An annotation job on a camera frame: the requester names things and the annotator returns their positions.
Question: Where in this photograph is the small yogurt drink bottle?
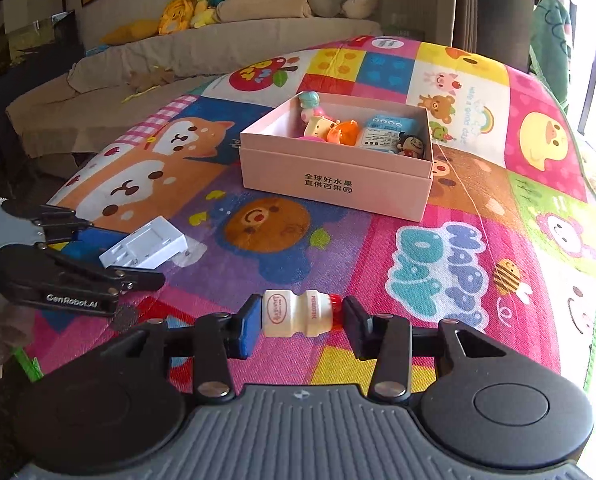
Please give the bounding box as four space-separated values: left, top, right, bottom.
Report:
262 289 343 338

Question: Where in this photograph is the white battery charger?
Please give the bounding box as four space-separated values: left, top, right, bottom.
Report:
99 216 188 270

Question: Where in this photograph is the dark round toy figure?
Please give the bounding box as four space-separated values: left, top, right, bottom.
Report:
397 132 426 159

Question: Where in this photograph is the yellow toy figure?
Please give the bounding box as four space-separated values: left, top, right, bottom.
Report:
304 116 339 141

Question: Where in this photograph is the pastel green pink squishy toy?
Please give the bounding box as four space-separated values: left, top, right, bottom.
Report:
298 91 326 122

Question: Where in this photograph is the beige sofa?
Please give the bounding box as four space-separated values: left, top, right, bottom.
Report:
6 13 380 159

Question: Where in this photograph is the colourful cartoon play mat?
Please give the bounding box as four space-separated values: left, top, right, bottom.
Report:
26 36 596 386

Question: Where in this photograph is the small brown plush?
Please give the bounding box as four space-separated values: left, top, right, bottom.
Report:
123 66 175 102

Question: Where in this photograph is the pink cardboard box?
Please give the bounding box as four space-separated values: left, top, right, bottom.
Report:
239 93 433 222

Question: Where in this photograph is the yellow plush toy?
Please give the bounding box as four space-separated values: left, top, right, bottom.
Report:
101 0 217 46

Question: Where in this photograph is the green hanging towel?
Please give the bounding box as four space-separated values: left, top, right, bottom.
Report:
529 0 572 110

